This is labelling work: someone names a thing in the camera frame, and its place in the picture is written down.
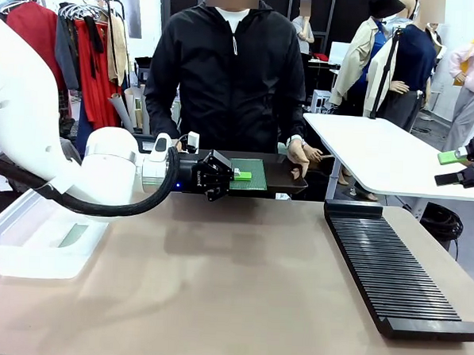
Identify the red dress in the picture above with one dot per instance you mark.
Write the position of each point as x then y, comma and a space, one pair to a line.
94, 94

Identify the mannequin with beige trenchcoat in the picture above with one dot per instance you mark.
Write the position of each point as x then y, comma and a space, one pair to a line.
352, 68

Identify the beige garment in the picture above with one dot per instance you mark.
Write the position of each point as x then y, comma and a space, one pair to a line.
117, 52

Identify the red coat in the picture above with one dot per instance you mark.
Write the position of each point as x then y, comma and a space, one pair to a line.
34, 23

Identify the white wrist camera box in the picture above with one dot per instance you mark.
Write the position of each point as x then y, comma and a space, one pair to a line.
191, 140

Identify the beige paper roll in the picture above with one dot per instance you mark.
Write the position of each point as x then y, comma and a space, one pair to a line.
131, 108

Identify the person's right forearm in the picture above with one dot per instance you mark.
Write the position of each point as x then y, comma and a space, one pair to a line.
158, 117

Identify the black scarf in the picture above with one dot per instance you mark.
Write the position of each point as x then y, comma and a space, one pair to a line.
94, 42

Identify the mannequin with navy top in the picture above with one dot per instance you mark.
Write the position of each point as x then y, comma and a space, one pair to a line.
414, 63

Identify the black stand device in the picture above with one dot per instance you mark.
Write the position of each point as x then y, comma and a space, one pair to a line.
142, 69

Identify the black bucket hat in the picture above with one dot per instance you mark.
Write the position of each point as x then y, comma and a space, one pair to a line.
385, 6

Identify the red cloth item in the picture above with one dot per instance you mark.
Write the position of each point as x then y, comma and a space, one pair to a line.
320, 57

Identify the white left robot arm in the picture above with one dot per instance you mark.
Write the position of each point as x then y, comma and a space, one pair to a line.
22, 94

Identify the person's left forearm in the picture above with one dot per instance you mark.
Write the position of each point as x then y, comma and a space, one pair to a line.
293, 121

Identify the translucent white plastic bin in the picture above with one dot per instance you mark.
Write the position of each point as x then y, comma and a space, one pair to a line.
38, 260

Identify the tall grey paper roll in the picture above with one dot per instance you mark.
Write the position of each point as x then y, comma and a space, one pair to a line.
144, 115

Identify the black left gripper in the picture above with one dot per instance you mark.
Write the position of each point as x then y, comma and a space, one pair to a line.
197, 177

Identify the background person grey shirt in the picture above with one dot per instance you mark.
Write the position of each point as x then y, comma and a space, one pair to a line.
304, 30

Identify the white table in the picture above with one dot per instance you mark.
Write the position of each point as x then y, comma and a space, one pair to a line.
381, 153

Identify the grey wall poster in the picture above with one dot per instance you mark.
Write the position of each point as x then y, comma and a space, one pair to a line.
133, 15

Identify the plaid skirt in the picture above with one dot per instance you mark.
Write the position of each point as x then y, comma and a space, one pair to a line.
64, 105

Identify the black plastic serving tray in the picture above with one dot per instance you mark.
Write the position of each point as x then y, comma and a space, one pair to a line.
278, 177

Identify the person's left hand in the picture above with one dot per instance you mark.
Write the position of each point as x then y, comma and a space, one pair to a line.
299, 159

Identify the black slotted PCB rack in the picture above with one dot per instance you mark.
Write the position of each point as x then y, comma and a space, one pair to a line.
395, 273

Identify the person's black jacket torso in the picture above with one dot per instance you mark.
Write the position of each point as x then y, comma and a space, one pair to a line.
226, 85

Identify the grey coat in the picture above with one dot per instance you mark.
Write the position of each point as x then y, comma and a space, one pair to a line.
64, 53

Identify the white monitor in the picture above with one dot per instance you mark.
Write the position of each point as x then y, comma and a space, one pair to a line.
339, 52

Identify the small white appliance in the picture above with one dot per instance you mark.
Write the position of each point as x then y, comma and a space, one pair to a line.
321, 100

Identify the person's right hand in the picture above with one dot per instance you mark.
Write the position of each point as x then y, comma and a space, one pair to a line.
178, 145

